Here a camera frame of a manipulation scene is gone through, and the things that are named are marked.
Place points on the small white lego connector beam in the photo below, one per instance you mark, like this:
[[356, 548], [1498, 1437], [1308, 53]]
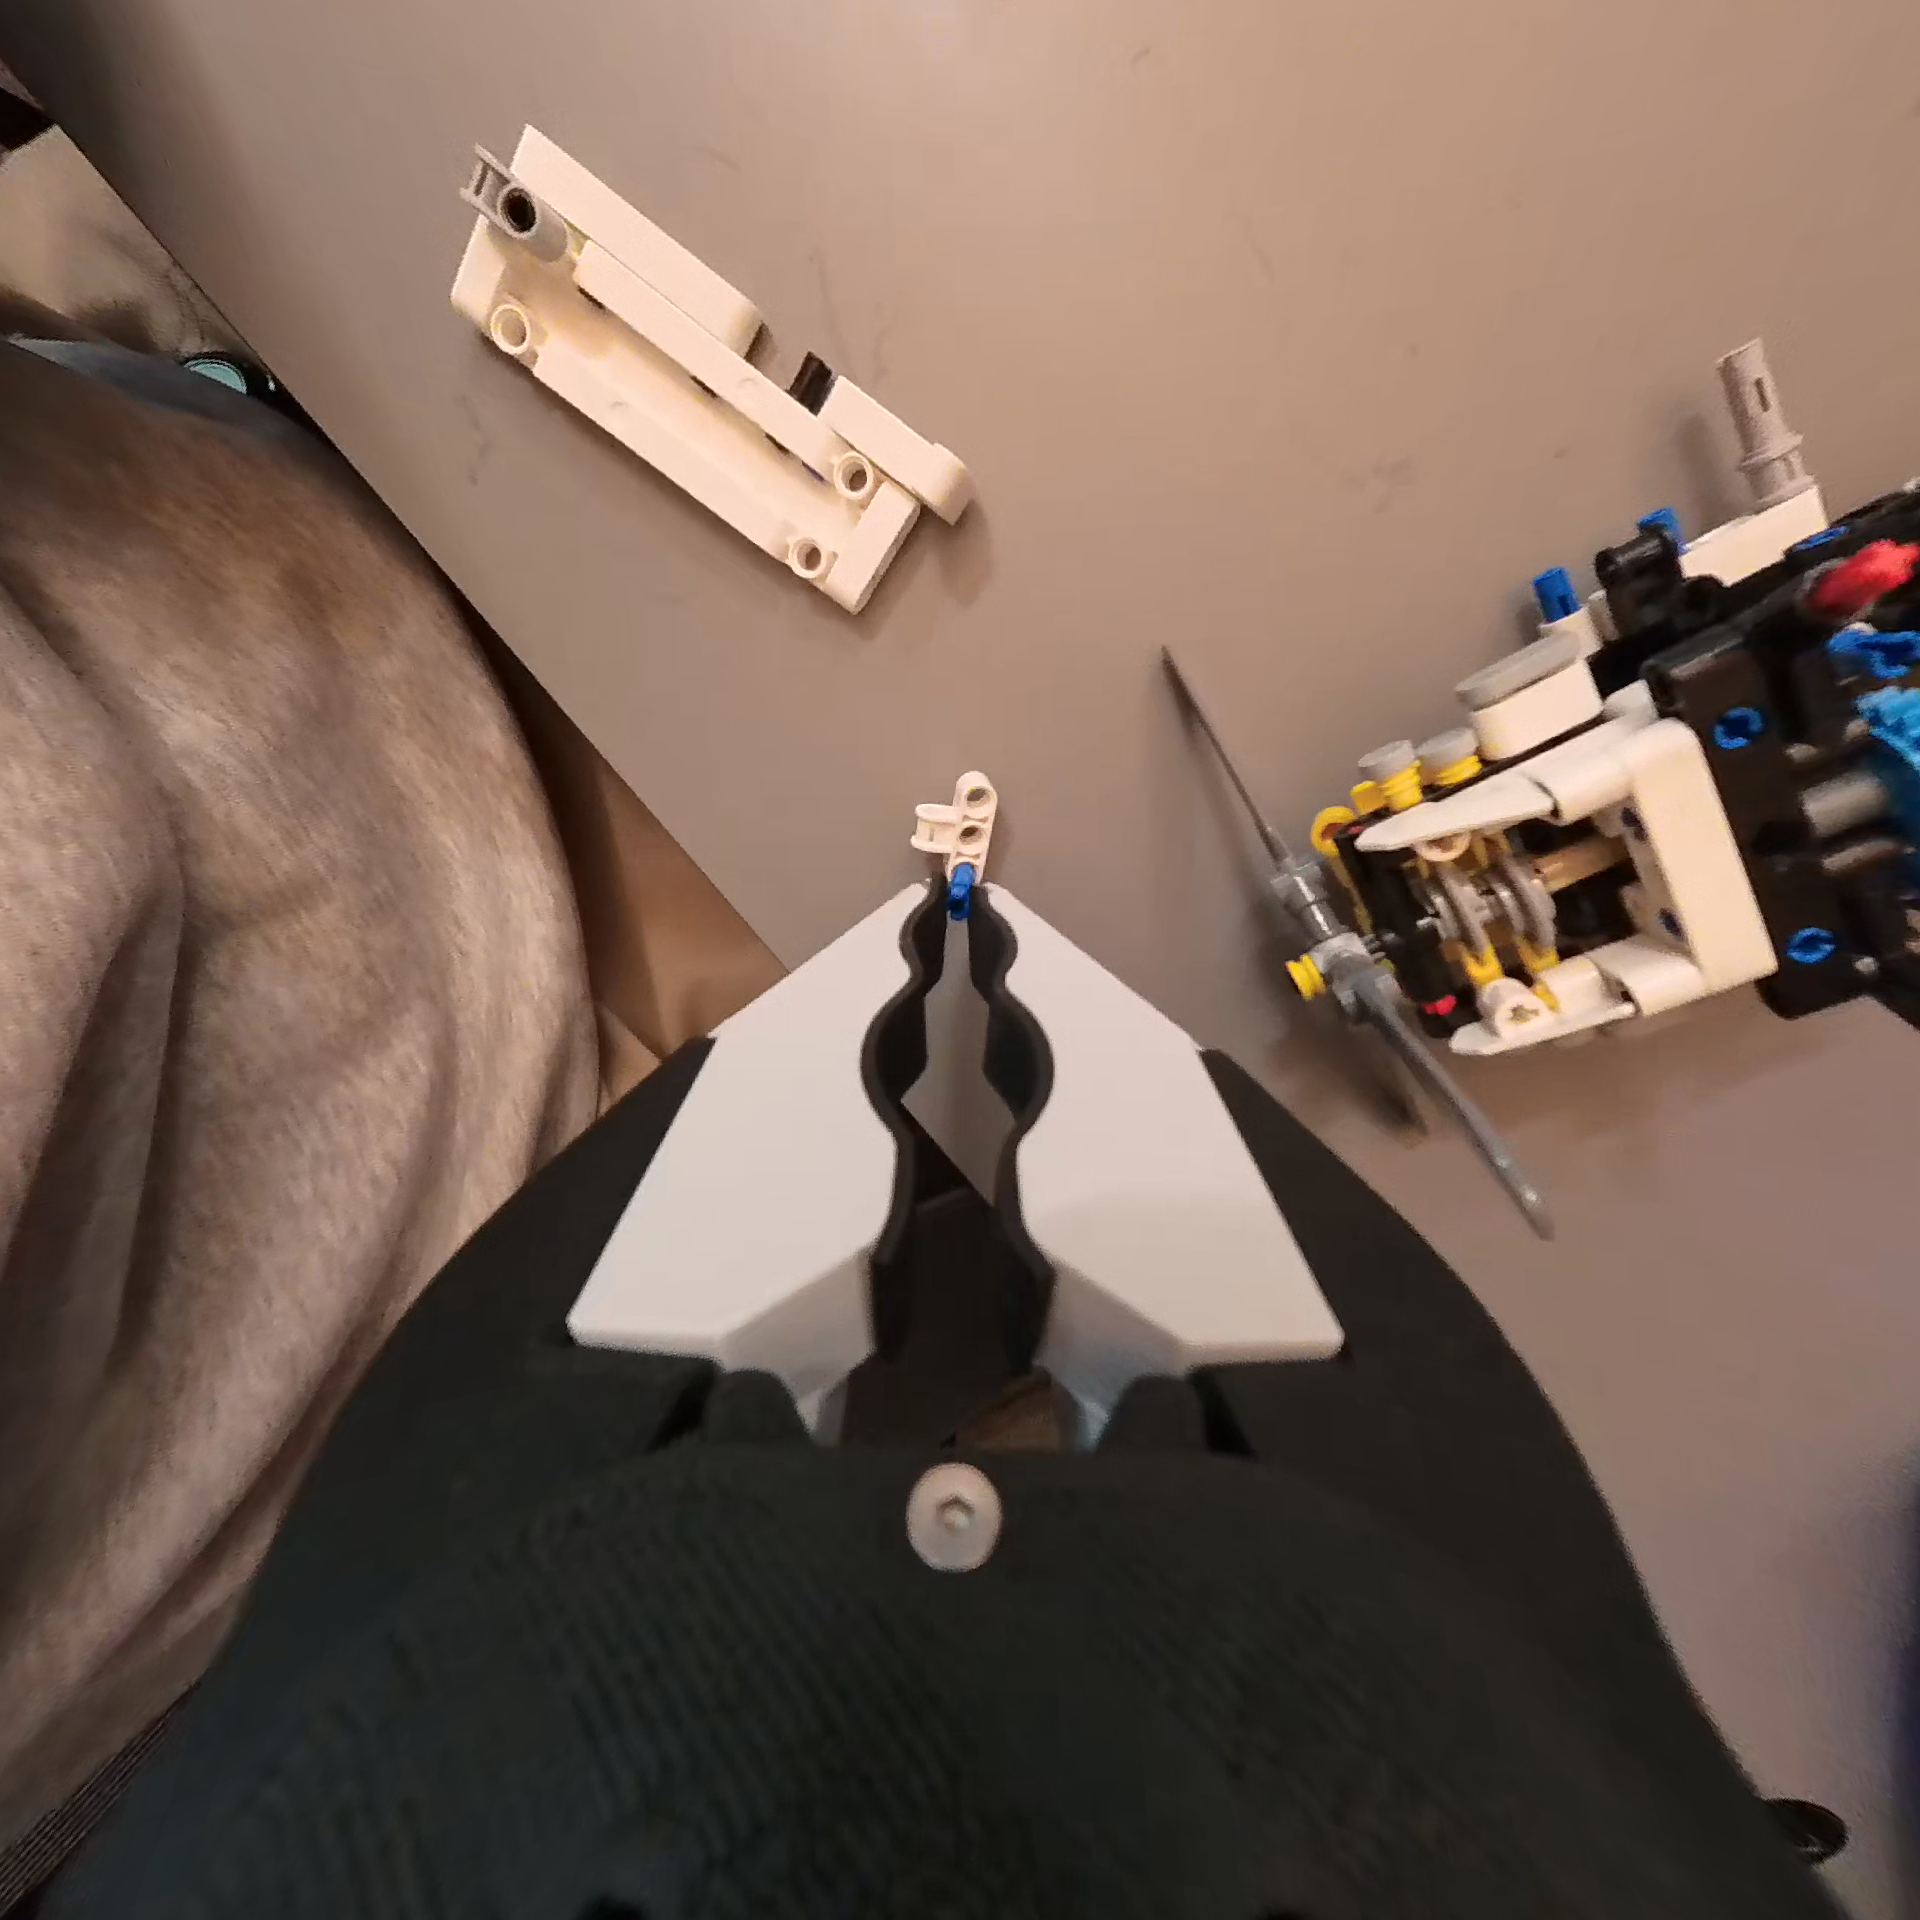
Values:
[[960, 819]]

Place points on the blue lego pin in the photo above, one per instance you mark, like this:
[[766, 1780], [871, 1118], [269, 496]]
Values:
[[962, 888]]

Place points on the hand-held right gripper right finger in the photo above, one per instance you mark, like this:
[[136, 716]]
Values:
[[1172, 1200]]

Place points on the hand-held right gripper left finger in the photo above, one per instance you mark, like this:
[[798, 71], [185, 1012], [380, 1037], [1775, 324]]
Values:
[[734, 1184]]

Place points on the partly built lego plane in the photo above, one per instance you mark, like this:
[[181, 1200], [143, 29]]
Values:
[[1650, 811]]

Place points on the white lego panel assembly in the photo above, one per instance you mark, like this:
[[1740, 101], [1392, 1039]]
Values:
[[661, 331]]

